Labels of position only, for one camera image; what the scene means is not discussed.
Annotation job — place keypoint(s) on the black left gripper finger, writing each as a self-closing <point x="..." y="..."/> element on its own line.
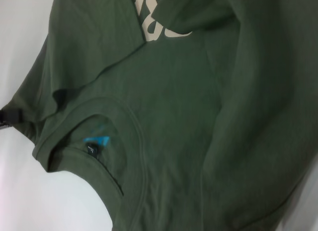
<point x="8" y="118"/>

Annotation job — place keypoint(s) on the dark green FREE t-shirt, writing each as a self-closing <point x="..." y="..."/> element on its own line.
<point x="186" y="116"/>

